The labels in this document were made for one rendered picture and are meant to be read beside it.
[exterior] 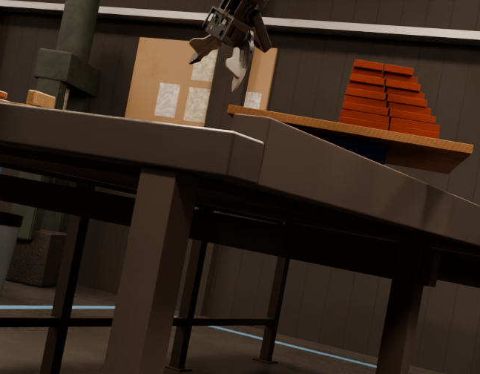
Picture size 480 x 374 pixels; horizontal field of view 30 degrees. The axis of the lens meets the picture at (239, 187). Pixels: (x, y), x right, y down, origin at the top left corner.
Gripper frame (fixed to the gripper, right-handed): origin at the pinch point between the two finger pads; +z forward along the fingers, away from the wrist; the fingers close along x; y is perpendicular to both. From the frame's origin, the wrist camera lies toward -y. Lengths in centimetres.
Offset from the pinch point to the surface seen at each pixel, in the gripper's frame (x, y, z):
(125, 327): 60, 56, 28
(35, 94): 9.1, 47.1, 14.0
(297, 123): 23.2, -3.6, -1.9
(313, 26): -331, -434, -33
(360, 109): 14.0, -34.4, -9.8
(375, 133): 35.3, -11.4, -8.1
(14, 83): -588, -395, 155
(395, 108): 19.0, -39.5, -14.0
